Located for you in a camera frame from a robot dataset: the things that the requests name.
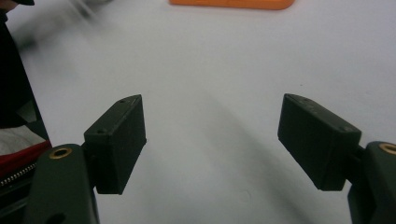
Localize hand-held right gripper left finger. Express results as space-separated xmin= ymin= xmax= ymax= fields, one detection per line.
xmin=83 ymin=94 xmax=148 ymax=195

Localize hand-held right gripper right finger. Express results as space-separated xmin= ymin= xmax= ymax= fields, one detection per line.
xmin=277 ymin=93 xmax=362 ymax=191

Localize orange phone case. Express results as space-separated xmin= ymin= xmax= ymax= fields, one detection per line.
xmin=167 ymin=0 xmax=296 ymax=11

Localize red garment with zipper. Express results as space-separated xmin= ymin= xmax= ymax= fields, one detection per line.
xmin=0 ymin=139 xmax=52 ymax=188

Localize white board sheet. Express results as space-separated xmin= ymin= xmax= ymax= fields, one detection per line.
xmin=6 ymin=0 xmax=396 ymax=224

